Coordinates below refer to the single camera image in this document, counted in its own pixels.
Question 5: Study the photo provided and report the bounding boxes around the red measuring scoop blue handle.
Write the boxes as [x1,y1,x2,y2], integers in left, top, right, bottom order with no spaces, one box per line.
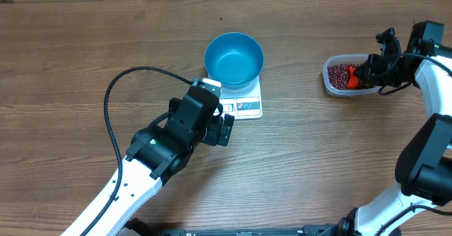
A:
[346,66,359,90]

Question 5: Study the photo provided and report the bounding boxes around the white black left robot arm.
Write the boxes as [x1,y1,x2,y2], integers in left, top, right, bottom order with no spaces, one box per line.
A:
[64,81,234,235]

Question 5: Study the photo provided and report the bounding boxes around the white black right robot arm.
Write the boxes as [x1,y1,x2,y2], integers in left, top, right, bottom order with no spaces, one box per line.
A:
[324,20,451,235]

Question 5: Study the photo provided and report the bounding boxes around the white digital kitchen scale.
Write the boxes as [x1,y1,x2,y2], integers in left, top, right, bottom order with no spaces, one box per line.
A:
[220,76,263,120]

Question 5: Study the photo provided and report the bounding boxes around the blue plastic bowl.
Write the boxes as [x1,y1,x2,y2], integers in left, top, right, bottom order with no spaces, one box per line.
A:
[204,33,265,90]

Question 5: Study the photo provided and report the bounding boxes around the clear plastic food container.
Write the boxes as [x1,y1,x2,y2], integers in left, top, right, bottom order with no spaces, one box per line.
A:
[323,54,380,98]

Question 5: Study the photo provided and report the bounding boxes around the red adzuki beans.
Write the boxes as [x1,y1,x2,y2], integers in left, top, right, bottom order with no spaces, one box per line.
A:
[327,64,373,90]

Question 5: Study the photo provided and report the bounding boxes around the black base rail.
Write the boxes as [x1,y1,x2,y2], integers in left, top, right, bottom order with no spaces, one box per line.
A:
[117,218,360,236]

